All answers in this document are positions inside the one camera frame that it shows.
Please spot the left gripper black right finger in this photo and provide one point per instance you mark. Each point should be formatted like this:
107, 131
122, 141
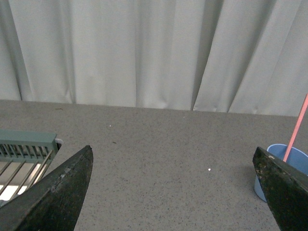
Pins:
285, 189

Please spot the green dish drying rack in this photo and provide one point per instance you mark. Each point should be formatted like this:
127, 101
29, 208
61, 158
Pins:
24, 159

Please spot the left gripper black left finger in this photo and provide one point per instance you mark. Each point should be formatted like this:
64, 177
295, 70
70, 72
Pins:
55, 202

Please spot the pink chopstick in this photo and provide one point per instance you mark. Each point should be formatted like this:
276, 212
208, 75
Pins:
296, 128

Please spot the blue plastic cup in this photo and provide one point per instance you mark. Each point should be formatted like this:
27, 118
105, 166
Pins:
296, 159

